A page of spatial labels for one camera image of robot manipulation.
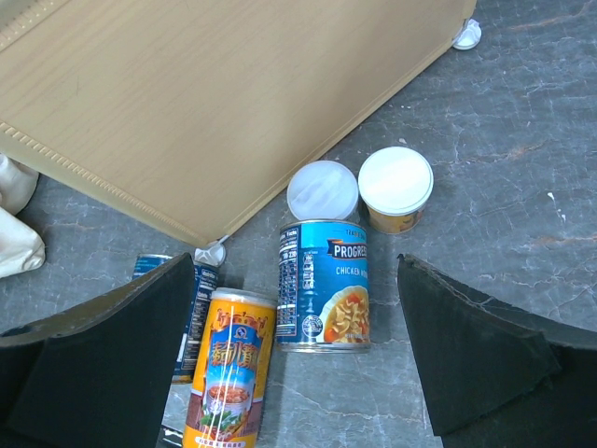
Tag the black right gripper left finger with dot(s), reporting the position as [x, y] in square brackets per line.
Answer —
[97, 374]

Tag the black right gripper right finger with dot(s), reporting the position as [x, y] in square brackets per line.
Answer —
[493, 374]

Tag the tall yellow drink can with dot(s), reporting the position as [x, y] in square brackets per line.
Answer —
[228, 387]

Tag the blue Progresso soup can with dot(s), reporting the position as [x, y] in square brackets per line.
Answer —
[323, 303]

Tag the wooden cube counter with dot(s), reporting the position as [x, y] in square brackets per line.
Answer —
[190, 116]

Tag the blue soup can lying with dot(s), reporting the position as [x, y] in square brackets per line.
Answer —
[205, 282]

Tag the beige cloth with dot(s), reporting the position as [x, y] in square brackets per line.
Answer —
[22, 248]

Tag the orange cup white lid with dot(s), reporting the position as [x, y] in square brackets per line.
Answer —
[395, 184]

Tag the clear lid small cup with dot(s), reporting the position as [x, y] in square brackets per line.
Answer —
[322, 190]

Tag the white corner connector foot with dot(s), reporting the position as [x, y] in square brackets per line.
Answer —
[469, 36]

